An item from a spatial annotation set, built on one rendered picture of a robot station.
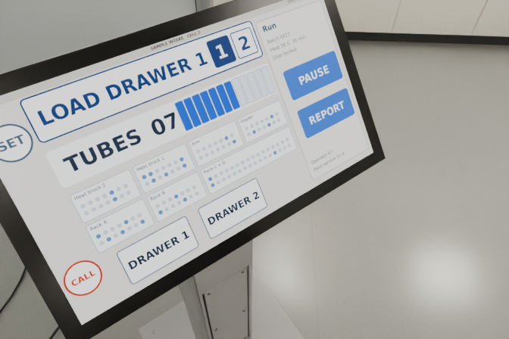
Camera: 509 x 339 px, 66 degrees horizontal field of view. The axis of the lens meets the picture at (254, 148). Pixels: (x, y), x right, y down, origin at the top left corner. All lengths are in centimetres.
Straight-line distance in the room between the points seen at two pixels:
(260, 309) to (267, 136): 103
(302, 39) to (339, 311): 116
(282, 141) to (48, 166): 30
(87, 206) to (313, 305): 119
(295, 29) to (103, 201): 35
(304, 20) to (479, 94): 209
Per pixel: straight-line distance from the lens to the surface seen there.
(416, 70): 266
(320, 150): 60
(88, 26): 125
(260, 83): 55
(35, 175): 49
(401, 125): 223
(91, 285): 52
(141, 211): 51
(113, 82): 50
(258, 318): 150
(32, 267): 51
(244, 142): 54
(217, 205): 53
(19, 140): 49
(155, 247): 52
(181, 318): 152
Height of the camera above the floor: 145
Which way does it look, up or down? 48 degrees down
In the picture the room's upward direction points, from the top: 1 degrees clockwise
